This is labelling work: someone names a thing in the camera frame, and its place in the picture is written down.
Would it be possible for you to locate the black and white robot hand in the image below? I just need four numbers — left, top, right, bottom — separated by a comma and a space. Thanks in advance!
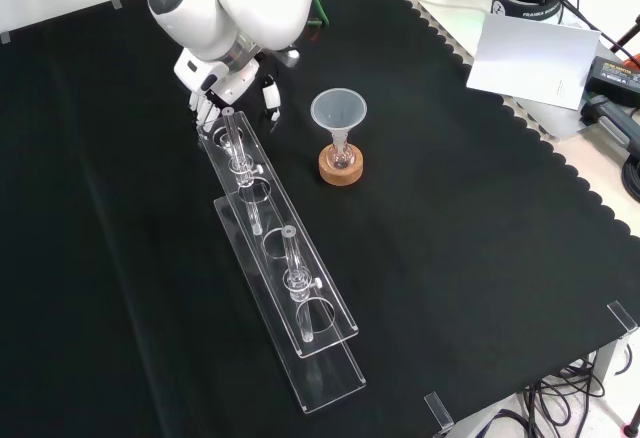
173, 47, 284, 132

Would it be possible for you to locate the translucent plastic funnel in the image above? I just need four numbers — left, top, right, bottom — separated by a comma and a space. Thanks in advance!
310, 87, 368, 159

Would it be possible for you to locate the clear acrylic funnel stand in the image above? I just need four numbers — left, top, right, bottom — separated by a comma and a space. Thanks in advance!
196, 106, 367, 415

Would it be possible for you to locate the small round-bottom glass flask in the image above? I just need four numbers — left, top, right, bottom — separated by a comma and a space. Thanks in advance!
327, 140, 357, 170

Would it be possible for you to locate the black cloth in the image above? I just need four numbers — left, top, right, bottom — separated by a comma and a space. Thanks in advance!
0, 0, 640, 438

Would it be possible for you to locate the white sheet board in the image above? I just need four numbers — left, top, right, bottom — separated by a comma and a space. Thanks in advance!
465, 11, 601, 109

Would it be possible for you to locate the grey and black device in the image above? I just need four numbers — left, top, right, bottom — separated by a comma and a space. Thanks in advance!
582, 95, 640, 157

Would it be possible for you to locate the black power adapter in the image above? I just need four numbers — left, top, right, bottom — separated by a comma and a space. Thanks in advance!
584, 56, 640, 108

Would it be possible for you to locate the clear cloth clip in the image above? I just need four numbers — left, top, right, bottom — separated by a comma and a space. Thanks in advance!
423, 391, 455, 435
607, 300, 640, 334

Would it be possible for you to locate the green cable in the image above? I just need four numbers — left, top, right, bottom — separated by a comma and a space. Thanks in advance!
307, 0, 332, 29

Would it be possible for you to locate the cork ring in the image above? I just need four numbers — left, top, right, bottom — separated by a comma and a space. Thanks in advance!
318, 143, 365, 187

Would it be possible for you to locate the black cable bundle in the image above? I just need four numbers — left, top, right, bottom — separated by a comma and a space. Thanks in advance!
492, 355, 640, 438

